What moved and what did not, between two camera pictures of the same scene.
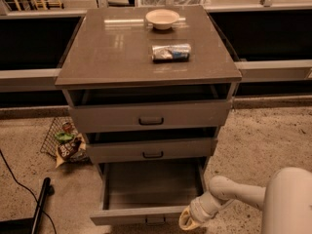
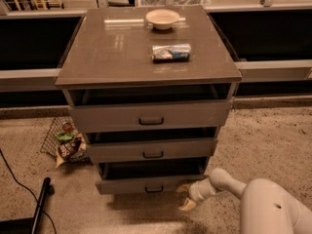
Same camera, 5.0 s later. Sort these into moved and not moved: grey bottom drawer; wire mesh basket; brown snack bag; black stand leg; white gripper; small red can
Moved: grey bottom drawer; white gripper
Not moved: small red can; black stand leg; brown snack bag; wire mesh basket
